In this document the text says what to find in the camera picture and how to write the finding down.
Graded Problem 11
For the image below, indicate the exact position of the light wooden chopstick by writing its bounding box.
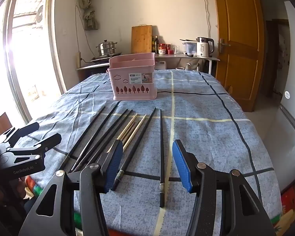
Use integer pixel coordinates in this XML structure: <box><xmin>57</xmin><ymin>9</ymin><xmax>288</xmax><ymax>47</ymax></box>
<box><xmin>106</xmin><ymin>113</ymin><xmax>138</xmax><ymax>153</ymax></box>
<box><xmin>122</xmin><ymin>114</ymin><xmax>147</xmax><ymax>151</ymax></box>

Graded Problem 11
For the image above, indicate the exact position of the beige wrapped pipe bundle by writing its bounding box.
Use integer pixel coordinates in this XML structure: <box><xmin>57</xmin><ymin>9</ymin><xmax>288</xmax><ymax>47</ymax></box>
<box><xmin>79</xmin><ymin>0</ymin><xmax>100</xmax><ymax>31</ymax></box>

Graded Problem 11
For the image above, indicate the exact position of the blue checked tablecloth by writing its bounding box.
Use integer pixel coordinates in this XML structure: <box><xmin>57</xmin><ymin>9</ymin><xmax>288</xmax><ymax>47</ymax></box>
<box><xmin>13</xmin><ymin>70</ymin><xmax>283</xmax><ymax>236</ymax></box>

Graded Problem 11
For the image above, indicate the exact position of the steel steamer pot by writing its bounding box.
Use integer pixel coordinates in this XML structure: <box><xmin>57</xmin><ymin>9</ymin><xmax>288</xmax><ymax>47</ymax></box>
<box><xmin>96</xmin><ymin>39</ymin><xmax>118</xmax><ymax>56</ymax></box>

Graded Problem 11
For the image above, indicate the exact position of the bamboo cutting board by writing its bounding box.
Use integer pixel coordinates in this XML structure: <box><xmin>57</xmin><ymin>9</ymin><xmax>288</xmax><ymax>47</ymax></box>
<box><xmin>131</xmin><ymin>25</ymin><xmax>153</xmax><ymax>54</ymax></box>

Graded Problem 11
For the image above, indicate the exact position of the pink plastic utensil basket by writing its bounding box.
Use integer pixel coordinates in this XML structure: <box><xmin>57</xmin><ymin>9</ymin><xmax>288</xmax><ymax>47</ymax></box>
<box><xmin>107</xmin><ymin>53</ymin><xmax>157</xmax><ymax>101</ymax></box>

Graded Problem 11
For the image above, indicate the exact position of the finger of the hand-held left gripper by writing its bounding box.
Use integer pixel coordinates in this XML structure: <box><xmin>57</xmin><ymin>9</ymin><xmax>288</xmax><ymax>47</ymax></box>
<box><xmin>1</xmin><ymin>133</ymin><xmax>62</xmax><ymax>163</ymax></box>
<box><xmin>0</xmin><ymin>122</ymin><xmax>40</xmax><ymax>150</ymax></box>

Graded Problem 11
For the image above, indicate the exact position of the outdoor air conditioner unit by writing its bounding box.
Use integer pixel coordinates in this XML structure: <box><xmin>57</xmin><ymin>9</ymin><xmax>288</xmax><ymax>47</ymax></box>
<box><xmin>12</xmin><ymin>0</ymin><xmax>45</xmax><ymax>30</ymax></box>

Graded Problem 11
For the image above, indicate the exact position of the steel kitchen table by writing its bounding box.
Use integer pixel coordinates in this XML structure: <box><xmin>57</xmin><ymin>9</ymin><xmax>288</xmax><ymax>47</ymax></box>
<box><xmin>154</xmin><ymin>53</ymin><xmax>221</xmax><ymax>75</ymax></box>

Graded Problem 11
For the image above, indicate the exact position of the dark brown wooden chopstick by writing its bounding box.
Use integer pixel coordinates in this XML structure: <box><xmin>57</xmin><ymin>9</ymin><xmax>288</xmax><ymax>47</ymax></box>
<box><xmin>122</xmin><ymin>120</ymin><xmax>140</xmax><ymax>143</ymax></box>

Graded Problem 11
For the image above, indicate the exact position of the metal door handle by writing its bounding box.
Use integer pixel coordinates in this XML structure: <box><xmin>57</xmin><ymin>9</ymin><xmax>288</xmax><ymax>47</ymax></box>
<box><xmin>218</xmin><ymin>38</ymin><xmax>231</xmax><ymax>53</ymax></box>

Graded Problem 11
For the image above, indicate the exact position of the white window frame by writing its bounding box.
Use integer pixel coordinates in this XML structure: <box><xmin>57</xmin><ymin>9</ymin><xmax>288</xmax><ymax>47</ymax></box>
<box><xmin>0</xmin><ymin>0</ymin><xmax>67</xmax><ymax>128</ymax></box>

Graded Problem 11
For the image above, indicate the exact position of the low steel stand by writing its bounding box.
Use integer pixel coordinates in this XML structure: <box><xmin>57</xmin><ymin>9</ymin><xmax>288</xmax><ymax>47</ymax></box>
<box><xmin>76</xmin><ymin>60</ymin><xmax>111</xmax><ymax>75</ymax></box>

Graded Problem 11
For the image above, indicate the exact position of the clear water pitcher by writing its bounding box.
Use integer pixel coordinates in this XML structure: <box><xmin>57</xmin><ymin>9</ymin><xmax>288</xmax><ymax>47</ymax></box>
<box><xmin>183</xmin><ymin>41</ymin><xmax>197</xmax><ymax>56</ymax></box>

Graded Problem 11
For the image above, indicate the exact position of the grey fridge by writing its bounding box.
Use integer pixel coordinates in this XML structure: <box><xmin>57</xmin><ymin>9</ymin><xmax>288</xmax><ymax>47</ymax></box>
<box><xmin>278</xmin><ymin>2</ymin><xmax>295</xmax><ymax>193</ymax></box>

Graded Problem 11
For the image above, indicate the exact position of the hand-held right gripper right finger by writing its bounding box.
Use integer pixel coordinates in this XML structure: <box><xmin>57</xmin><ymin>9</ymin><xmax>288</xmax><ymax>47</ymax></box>
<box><xmin>172</xmin><ymin>140</ymin><xmax>277</xmax><ymax>236</ymax></box>

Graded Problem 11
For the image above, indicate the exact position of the wooden door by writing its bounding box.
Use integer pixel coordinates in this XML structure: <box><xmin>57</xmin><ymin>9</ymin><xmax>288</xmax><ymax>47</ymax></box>
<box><xmin>211</xmin><ymin>0</ymin><xmax>266</xmax><ymax>113</ymax></box>

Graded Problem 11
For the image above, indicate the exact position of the black induction cooker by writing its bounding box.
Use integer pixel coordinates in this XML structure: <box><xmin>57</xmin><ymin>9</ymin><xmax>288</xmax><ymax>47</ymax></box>
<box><xmin>90</xmin><ymin>53</ymin><xmax>122</xmax><ymax>62</ymax></box>

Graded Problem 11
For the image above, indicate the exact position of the white electric kettle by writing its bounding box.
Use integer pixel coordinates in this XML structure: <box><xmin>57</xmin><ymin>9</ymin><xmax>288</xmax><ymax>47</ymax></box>
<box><xmin>196</xmin><ymin>37</ymin><xmax>215</xmax><ymax>58</ymax></box>

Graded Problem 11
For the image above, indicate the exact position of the white wall cable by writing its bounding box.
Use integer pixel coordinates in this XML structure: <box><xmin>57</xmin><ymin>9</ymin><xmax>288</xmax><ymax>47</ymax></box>
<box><xmin>202</xmin><ymin>0</ymin><xmax>212</xmax><ymax>31</ymax></box>

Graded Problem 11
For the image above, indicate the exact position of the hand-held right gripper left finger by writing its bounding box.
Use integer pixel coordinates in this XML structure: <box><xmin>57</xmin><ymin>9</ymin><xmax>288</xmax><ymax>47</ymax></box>
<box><xmin>19</xmin><ymin>140</ymin><xmax>124</xmax><ymax>236</ymax></box>

